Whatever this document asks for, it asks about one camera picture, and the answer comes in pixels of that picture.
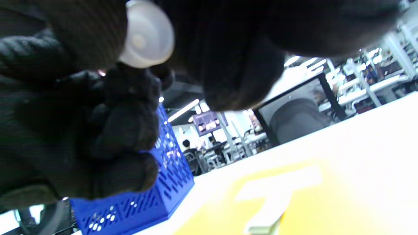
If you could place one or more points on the person's right hand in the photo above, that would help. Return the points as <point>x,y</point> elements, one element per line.
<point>228,49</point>

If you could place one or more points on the person's left hand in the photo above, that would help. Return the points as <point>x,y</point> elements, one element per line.
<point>65,130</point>

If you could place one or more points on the translucent glue stick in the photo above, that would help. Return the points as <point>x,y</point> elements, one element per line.
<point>147,39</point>

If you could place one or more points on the orange L-shaped folder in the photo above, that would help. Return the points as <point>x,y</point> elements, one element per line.
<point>326,212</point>

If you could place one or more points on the purple hanging display screen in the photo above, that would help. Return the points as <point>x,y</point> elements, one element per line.
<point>209,123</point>

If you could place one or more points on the white ceiling light strip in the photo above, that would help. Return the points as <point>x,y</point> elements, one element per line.
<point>183,111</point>

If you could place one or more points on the black left hand controller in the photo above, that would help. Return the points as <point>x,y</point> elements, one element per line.
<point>45,218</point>

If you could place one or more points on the black mesh office chair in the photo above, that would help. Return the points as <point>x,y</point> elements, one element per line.
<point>294,120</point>

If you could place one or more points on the blue plastic file rack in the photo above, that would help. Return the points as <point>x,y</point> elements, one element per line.
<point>137,209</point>

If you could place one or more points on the white lined label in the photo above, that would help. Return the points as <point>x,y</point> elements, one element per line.
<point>281,184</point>

